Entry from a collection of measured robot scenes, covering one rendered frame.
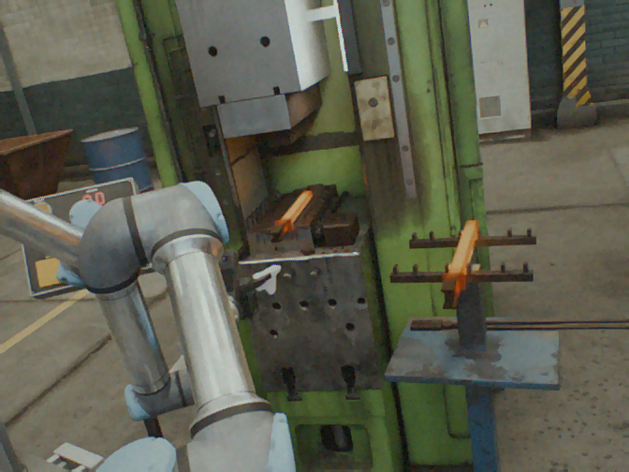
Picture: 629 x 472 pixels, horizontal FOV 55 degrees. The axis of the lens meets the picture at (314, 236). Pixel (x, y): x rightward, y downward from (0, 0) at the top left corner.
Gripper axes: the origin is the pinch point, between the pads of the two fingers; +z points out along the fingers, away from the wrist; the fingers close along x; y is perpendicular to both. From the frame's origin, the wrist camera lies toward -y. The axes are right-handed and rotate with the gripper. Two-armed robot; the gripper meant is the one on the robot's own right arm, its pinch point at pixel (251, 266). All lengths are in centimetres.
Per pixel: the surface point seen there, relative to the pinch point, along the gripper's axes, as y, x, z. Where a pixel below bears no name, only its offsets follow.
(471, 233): 3, 53, 17
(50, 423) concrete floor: 100, -148, 71
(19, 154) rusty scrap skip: 26, -453, 469
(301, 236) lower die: 4.4, 4.6, 30.7
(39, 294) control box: 4, -65, 2
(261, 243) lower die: 5.2, -8.1, 30.7
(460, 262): 3, 50, -1
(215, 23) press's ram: -57, -7, 31
